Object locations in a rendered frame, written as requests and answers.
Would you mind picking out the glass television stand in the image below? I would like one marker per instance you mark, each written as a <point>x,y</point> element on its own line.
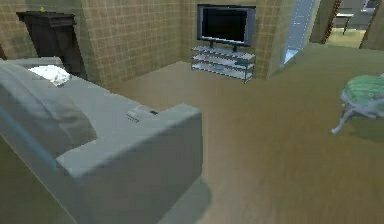
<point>222,62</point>

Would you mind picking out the green cushioned grey chair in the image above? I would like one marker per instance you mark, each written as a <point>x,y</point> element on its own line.
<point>363,96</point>

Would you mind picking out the black television set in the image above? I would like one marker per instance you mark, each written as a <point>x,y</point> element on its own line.
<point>226,25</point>

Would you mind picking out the dark wooden cabinet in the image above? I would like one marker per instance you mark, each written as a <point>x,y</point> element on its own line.
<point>55,40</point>

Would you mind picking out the small yellow green object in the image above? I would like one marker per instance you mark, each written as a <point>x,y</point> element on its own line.
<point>42,9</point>

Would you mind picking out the grey sofa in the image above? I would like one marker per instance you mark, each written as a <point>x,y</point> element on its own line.
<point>133,160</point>

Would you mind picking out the grey remote control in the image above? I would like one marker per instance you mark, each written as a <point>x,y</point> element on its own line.
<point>141,113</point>

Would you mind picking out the dark table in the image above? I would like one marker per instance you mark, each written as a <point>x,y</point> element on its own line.
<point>344,18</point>

